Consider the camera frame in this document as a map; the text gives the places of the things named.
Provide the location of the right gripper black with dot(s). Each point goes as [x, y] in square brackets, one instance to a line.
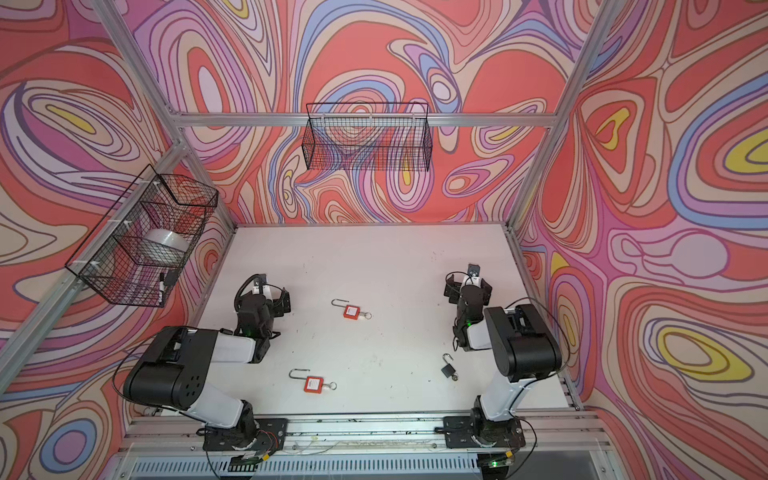
[455, 287]

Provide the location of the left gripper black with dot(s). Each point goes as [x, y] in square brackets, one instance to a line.
[279, 302]

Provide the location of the red padlock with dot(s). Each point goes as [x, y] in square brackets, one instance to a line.
[350, 312]
[312, 384]

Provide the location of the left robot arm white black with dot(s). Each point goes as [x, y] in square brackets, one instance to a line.
[172, 372]

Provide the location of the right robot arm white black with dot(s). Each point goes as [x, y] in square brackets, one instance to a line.
[524, 350]

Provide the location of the small black padlock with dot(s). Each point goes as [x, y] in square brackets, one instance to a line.
[448, 370]

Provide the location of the white tape roll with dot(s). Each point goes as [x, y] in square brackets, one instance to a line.
[163, 247]

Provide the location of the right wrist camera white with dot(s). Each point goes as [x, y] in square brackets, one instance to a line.
[473, 275]

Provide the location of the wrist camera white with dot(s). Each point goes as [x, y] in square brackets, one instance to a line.
[473, 275]
[257, 283]

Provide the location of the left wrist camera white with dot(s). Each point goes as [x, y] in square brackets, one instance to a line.
[257, 283]

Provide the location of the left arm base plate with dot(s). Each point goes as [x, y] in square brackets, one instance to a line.
[265, 436]

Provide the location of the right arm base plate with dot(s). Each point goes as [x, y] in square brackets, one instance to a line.
[473, 431]

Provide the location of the black wire basket left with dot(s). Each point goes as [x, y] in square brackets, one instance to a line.
[114, 268]

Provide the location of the black wire basket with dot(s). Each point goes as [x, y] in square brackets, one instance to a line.
[367, 136]
[114, 268]

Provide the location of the aluminium front rail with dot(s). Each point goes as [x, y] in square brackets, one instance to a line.
[549, 430]

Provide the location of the black wire basket back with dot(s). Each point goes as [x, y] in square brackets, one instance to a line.
[367, 136]

